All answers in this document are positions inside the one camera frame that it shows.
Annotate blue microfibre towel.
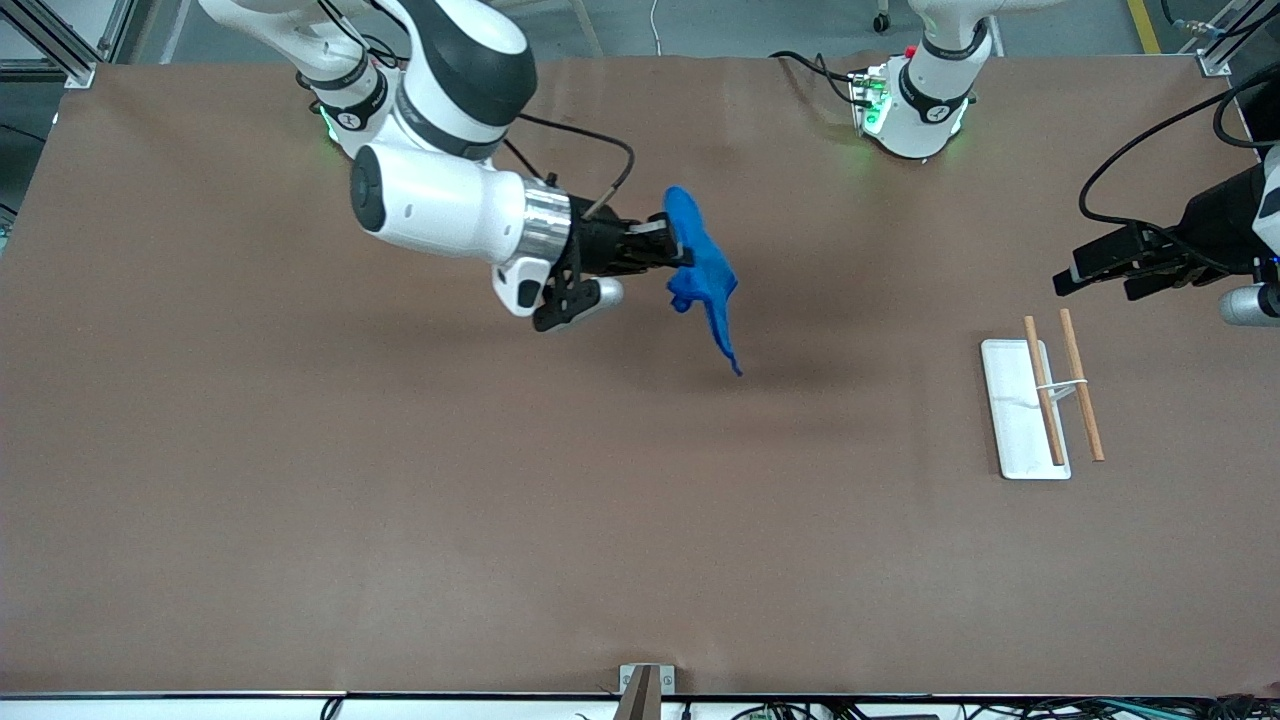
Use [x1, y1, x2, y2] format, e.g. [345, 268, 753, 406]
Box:
[664, 186, 744, 378]

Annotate wooden rack rod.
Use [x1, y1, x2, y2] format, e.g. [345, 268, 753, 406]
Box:
[1022, 315, 1068, 468]
[1058, 307, 1107, 464]

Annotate wooden stool legs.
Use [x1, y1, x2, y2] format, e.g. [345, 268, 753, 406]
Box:
[520, 0, 607, 59]

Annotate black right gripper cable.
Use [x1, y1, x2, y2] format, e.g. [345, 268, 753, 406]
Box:
[503, 111, 638, 219]

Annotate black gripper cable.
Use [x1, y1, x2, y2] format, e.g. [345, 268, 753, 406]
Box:
[503, 111, 638, 219]
[1078, 68, 1280, 273]

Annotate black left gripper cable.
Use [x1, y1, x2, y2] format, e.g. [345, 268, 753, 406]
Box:
[1078, 68, 1280, 273]

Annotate aluminium frame profile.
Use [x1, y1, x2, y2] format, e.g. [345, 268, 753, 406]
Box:
[1172, 0, 1280, 79]
[0, 0, 141, 91]

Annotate black left arm base cable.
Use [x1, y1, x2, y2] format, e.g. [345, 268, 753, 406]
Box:
[768, 50, 863, 109]

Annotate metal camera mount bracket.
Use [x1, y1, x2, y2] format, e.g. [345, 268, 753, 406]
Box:
[611, 663, 677, 720]

